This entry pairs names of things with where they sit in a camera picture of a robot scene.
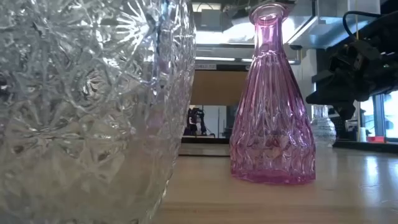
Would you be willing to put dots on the white roll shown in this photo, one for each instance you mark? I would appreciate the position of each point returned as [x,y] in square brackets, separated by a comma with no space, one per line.
[362,134]

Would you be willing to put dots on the clear conical flask vase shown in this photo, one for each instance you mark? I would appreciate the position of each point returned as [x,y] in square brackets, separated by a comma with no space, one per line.
[323,130]

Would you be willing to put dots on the dark background equipment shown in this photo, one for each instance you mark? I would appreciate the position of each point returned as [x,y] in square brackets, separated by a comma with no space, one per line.
[196,121]

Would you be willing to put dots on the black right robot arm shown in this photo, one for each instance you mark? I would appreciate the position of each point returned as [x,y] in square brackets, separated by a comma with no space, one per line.
[391,46]

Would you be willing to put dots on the clear cut-crystal vase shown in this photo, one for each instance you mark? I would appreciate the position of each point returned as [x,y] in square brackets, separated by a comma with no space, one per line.
[93,109]

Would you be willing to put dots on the small red box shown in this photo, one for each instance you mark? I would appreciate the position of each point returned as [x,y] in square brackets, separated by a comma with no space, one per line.
[376,139]

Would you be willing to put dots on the wooden shelf with black frame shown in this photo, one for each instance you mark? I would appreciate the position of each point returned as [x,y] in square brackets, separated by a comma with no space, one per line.
[217,87]

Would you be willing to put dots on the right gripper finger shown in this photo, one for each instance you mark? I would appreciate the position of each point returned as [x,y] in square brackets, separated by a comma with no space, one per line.
[339,104]
[323,76]

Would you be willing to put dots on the pink tall conical vase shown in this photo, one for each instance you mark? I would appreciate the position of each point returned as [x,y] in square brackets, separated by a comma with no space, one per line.
[270,124]

